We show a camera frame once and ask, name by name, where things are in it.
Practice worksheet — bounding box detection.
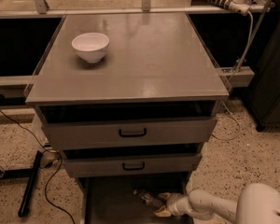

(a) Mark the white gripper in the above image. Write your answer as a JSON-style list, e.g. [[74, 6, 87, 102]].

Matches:
[[154, 192, 189, 217]]

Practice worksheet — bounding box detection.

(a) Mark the clear plastic water bottle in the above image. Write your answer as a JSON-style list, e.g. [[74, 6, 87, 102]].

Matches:
[[133, 189, 164, 210]]

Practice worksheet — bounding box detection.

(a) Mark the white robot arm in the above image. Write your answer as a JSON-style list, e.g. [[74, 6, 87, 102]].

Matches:
[[155, 183, 280, 224]]

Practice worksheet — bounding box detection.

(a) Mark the grey bottom drawer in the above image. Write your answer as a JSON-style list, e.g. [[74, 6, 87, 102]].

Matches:
[[79, 173, 194, 224]]

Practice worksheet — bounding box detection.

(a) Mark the grey drawer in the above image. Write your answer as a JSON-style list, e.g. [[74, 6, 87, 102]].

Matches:
[[79, 173, 194, 224], [63, 144, 202, 177], [41, 102, 217, 150]]

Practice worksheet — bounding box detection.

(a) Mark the grey middle drawer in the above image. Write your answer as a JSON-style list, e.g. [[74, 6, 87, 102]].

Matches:
[[63, 144, 202, 177]]

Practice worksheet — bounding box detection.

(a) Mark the grey drawer cabinet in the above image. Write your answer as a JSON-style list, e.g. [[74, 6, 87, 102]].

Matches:
[[23, 12, 231, 224]]

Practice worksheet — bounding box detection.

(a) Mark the grey top drawer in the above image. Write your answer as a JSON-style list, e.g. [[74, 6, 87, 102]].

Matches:
[[41, 102, 217, 150]]

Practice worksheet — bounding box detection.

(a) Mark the black metal floor bar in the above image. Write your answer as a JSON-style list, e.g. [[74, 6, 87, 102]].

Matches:
[[0, 151, 43, 217]]

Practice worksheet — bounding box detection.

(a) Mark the dark cabinet at right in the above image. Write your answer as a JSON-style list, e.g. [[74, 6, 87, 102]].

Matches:
[[243, 0, 280, 132]]

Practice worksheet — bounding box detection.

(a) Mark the white ceramic bowl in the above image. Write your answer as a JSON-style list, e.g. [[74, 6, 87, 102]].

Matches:
[[72, 33, 110, 63]]

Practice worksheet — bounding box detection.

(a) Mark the white power strip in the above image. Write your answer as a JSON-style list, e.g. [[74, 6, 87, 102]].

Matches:
[[207, 0, 250, 16]]

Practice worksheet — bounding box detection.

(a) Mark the black middle drawer handle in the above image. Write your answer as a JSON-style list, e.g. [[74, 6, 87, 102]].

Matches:
[[122, 162, 146, 171]]

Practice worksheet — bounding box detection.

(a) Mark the black drawer handle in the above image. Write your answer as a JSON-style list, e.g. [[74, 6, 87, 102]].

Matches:
[[122, 162, 146, 171], [119, 128, 147, 138]]

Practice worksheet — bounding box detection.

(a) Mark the black top drawer handle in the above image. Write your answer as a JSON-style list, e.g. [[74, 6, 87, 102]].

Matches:
[[119, 128, 147, 138]]

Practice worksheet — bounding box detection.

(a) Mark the black floor cable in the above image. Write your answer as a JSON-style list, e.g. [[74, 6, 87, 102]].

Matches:
[[0, 106, 77, 224]]

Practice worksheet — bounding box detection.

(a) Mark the white power cable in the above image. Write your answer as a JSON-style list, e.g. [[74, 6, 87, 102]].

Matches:
[[210, 10, 255, 142]]

